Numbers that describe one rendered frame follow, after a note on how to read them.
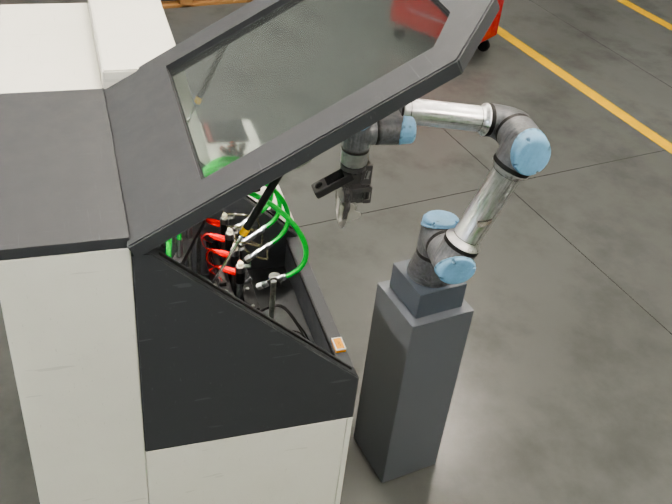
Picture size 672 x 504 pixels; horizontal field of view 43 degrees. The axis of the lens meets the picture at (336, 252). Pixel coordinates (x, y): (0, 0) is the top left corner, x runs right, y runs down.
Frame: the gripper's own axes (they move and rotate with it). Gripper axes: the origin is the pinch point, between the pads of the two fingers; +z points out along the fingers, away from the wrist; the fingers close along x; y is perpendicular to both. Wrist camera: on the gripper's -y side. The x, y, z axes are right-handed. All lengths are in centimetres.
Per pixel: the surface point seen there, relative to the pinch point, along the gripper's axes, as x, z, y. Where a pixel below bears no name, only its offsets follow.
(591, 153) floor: 209, 122, 244
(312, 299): -1.0, 26.8, -6.2
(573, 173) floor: 189, 122, 219
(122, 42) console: 53, -33, -53
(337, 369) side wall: -35.1, 22.1, -9.0
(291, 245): 26.2, 26.7, -5.9
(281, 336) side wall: -35.1, 7.1, -25.2
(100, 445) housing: -35, 37, -71
